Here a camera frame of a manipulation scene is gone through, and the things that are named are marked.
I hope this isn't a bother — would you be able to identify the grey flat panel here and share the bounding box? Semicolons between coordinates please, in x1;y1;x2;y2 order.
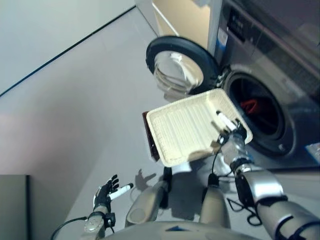
0;174;31;240

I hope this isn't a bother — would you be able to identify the grey front-load washing machine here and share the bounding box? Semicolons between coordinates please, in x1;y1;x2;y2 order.
206;0;320;171

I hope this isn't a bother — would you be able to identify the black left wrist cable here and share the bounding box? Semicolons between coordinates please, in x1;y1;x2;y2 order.
49;216;89;240

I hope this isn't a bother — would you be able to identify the beige cabinet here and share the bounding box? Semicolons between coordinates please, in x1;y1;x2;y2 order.
134;0;214;49

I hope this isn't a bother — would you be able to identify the grey robot torso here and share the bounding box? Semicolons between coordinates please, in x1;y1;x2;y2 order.
104;220;276;240

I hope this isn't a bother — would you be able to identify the dark brown stool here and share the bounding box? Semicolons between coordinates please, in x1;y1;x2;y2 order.
141;110;161;163

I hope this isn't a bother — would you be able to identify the round glass washing machine door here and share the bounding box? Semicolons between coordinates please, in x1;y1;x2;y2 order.
144;35;224;98

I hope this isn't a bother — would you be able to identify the red cloth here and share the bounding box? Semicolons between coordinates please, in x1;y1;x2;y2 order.
239;98;261;115

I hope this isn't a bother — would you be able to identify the silver left robot leg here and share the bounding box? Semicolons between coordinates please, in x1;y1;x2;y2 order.
124;165;174;226

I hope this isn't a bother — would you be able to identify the blue white sticker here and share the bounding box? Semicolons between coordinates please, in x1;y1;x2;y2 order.
305;143;320;166

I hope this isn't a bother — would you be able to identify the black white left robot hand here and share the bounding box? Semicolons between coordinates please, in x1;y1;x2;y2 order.
92;173;135;213

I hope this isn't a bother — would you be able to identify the cream wicker basket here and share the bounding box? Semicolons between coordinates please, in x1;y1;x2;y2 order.
145;87;254;168

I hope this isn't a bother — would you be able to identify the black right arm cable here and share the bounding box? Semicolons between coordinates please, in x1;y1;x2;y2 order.
210;149;264;226

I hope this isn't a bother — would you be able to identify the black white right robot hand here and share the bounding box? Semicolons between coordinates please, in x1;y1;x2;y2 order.
211;109;248;141

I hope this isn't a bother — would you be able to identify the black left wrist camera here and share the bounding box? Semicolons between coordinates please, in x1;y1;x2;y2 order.
103;211;117;228

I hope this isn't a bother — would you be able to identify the blue energy label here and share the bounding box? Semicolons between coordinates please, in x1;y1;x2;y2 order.
215;26;229;55

